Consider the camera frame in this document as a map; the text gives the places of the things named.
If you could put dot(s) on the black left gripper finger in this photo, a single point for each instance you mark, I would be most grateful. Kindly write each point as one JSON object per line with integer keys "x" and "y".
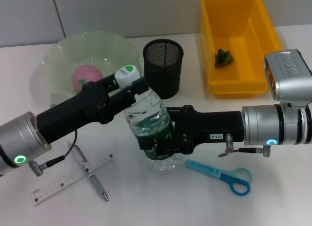
{"x": 140, "y": 86}
{"x": 109, "y": 82}

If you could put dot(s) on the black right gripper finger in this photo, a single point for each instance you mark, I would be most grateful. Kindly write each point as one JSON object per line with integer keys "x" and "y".
{"x": 161, "y": 146}
{"x": 173, "y": 110}

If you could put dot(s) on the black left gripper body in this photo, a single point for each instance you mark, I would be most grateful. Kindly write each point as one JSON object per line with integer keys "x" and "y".
{"x": 73, "y": 111}

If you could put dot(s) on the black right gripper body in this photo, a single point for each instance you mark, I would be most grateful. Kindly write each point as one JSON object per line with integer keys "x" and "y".
{"x": 214, "y": 126}

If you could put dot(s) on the clear water bottle green label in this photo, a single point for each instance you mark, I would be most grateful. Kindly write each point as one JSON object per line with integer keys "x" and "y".
{"x": 148, "y": 114}

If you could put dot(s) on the pink peach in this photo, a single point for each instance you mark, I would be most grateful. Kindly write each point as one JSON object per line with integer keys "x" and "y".
{"x": 84, "y": 75}

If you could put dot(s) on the green plastic wrapper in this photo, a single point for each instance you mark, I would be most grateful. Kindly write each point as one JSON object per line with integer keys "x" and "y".
{"x": 224, "y": 58}

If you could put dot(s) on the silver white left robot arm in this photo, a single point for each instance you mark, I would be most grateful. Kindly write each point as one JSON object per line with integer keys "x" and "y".
{"x": 22, "y": 143}

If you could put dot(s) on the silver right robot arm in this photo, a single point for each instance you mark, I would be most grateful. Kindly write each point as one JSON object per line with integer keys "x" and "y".
{"x": 275, "y": 125}

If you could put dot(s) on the black mesh pen holder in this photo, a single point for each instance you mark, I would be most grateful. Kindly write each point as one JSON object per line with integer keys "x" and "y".
{"x": 162, "y": 67}

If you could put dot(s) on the pale green glass fruit plate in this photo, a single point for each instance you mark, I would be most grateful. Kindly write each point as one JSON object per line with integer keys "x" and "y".
{"x": 97, "y": 50}

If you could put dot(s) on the blue scissors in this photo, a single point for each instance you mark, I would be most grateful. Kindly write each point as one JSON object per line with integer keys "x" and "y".
{"x": 202, "y": 168}

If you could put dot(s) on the silver ballpoint pen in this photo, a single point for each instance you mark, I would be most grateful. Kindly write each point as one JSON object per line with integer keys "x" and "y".
{"x": 96, "y": 183}

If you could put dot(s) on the clear plastic ruler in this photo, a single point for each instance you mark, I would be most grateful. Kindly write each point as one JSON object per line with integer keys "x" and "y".
{"x": 56, "y": 184}

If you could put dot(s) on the yellow plastic bin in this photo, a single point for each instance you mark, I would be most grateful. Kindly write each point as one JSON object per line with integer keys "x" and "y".
{"x": 243, "y": 28}

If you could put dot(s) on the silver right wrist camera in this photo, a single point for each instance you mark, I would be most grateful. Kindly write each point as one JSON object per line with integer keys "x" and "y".
{"x": 290, "y": 77}

